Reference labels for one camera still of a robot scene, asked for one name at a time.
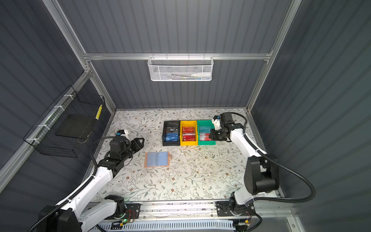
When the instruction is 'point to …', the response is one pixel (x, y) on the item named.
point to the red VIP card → (189, 137)
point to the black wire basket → (65, 124)
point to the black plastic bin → (171, 126)
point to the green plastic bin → (205, 123)
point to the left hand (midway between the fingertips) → (142, 140)
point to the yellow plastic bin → (188, 123)
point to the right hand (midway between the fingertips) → (213, 136)
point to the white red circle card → (205, 137)
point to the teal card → (205, 129)
